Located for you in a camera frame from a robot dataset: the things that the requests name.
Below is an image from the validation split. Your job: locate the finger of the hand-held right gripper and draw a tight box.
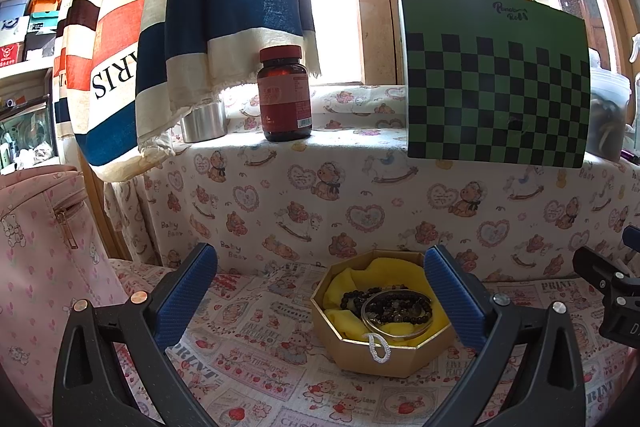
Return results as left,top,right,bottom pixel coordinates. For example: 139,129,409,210
620,224,640,255
572,246,640,308

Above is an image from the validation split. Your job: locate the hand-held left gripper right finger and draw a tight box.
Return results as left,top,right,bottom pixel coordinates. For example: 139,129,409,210
424,245,586,427

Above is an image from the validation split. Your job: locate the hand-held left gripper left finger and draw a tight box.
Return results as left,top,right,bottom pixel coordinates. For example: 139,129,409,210
52,243,218,427

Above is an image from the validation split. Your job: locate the brown bead bracelet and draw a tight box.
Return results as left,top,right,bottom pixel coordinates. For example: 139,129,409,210
367,294,433,328

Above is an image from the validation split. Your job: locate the silver bangle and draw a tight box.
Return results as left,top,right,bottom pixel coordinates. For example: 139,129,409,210
361,289,435,338

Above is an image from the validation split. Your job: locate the octagonal gold jewelry box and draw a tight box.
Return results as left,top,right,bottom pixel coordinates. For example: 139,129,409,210
310,249,457,378

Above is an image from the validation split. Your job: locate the red picture print cloth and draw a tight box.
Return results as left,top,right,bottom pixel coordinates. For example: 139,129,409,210
40,257,640,427

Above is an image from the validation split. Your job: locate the yellow lining cloth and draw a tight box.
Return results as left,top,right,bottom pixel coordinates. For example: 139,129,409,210
322,257,451,348

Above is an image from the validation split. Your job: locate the clear plastic container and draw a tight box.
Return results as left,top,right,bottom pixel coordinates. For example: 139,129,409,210
585,49,632,162

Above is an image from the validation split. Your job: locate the pink backpack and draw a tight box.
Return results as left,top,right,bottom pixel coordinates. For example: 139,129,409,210
0,165,136,427

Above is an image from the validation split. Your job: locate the bear print cloth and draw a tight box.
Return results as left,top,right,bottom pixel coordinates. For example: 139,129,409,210
105,84,640,283

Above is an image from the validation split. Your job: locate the clear spray bottle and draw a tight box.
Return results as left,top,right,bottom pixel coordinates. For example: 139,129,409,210
631,34,640,128

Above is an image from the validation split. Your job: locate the metal cup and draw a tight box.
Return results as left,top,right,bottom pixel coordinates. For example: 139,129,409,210
180,101,228,144

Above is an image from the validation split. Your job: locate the green checkered board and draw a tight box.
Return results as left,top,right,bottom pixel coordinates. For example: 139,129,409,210
398,0,592,169

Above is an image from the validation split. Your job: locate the red supplement bottle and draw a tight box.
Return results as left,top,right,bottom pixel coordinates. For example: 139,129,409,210
257,46,313,142

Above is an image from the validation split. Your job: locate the white shelf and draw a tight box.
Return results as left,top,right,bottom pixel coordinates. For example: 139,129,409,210
0,57,57,172

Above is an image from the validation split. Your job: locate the striped cloth with lettering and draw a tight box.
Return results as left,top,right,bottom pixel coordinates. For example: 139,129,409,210
55,0,201,182

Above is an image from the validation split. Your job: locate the stack of assorted boxes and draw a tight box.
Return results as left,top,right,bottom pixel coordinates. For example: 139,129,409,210
0,0,66,68

